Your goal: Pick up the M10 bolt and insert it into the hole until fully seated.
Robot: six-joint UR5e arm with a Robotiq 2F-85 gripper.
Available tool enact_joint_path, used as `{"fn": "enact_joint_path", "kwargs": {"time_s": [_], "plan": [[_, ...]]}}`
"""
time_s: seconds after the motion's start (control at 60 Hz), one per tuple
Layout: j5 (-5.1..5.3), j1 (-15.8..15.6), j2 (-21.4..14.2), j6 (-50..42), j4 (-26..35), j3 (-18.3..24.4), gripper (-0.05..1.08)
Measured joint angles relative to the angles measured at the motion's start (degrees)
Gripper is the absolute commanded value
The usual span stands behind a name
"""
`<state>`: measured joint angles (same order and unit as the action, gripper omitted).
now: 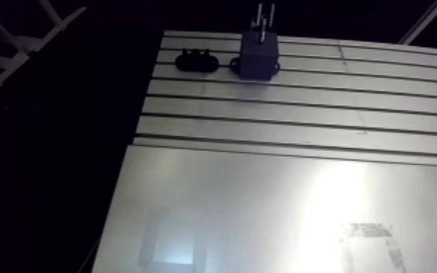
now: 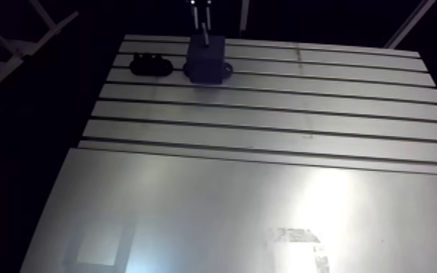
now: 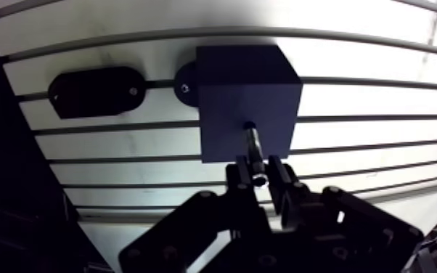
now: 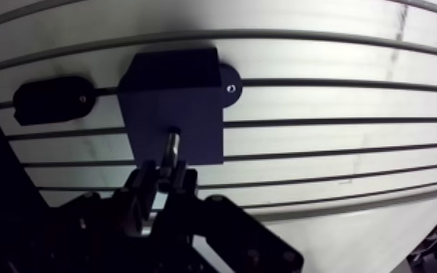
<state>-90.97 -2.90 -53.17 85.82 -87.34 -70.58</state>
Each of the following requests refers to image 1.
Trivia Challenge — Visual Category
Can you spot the black jointed gripper finger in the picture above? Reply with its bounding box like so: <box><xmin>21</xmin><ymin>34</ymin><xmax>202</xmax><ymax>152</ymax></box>
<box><xmin>267</xmin><ymin>3</ymin><xmax>277</xmax><ymax>30</ymax></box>
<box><xmin>250</xmin><ymin>3</ymin><xmax>264</xmax><ymax>31</ymax></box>

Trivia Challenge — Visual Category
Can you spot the dark blue-grey block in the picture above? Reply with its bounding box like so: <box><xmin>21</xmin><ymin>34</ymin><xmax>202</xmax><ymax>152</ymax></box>
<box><xmin>229</xmin><ymin>30</ymin><xmax>282</xmax><ymax>82</ymax></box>

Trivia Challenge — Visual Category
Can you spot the black oval holder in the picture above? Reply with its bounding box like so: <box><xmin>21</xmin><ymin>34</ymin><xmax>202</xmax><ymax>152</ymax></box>
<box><xmin>173</xmin><ymin>47</ymin><xmax>220</xmax><ymax>73</ymax></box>

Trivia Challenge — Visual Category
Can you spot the pale slanted post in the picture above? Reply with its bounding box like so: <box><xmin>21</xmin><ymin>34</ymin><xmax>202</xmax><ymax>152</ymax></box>
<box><xmin>396</xmin><ymin>0</ymin><xmax>437</xmax><ymax>46</ymax></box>

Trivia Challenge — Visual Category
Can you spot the white frame structure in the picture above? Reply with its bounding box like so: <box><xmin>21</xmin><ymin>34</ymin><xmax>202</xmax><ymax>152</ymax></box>
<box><xmin>0</xmin><ymin>0</ymin><xmax>88</xmax><ymax>110</ymax></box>

